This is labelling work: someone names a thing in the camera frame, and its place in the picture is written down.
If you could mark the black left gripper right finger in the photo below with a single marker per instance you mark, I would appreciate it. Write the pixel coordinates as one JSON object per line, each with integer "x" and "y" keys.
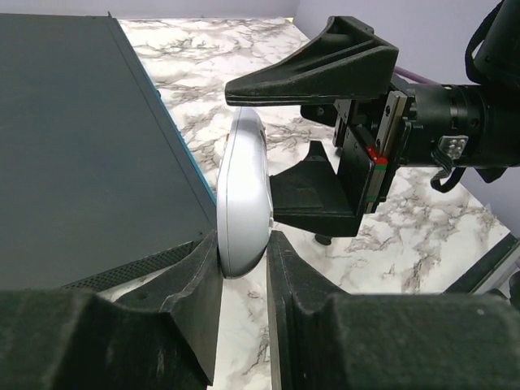
{"x": 322, "y": 337}

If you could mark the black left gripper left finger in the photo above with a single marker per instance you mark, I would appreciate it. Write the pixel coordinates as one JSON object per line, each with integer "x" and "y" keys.
{"x": 162, "y": 335}

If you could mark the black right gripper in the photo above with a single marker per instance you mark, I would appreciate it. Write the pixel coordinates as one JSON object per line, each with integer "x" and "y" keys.
{"x": 348, "y": 61}

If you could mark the white remote control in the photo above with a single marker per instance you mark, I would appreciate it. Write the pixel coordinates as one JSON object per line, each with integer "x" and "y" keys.
{"x": 244, "y": 204}

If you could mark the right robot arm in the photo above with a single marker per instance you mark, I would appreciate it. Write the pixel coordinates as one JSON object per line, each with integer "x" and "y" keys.
{"x": 484, "y": 132}

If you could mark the dark network switch box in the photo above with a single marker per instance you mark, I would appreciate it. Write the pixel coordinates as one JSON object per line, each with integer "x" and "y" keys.
{"x": 97, "y": 184}

